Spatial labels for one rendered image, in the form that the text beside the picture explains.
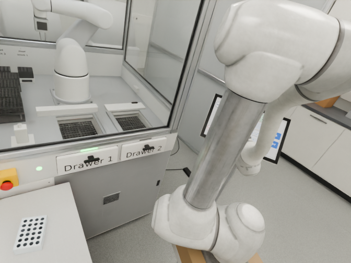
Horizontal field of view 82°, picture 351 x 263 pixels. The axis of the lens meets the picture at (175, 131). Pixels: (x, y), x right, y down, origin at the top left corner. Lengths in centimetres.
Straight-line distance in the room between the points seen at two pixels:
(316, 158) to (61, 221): 316
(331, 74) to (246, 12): 19
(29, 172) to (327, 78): 111
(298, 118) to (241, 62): 301
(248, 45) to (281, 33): 5
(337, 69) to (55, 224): 106
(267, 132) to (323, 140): 265
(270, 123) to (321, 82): 29
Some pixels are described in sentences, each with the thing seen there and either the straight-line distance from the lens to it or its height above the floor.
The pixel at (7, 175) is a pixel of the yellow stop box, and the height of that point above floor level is 91.
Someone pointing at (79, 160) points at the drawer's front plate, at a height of 89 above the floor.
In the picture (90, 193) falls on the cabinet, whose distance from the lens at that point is 135.
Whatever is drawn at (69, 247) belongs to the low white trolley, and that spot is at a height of 76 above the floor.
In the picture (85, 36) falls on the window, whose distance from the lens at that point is 86.
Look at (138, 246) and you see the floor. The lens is 184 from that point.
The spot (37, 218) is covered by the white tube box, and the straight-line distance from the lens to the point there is 105.
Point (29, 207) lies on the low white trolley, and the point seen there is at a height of 76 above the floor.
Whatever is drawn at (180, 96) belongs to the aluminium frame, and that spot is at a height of 121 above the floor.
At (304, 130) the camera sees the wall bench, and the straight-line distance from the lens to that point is 341.
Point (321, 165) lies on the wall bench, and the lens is 349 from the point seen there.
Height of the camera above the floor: 165
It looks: 33 degrees down
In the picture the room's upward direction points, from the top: 17 degrees clockwise
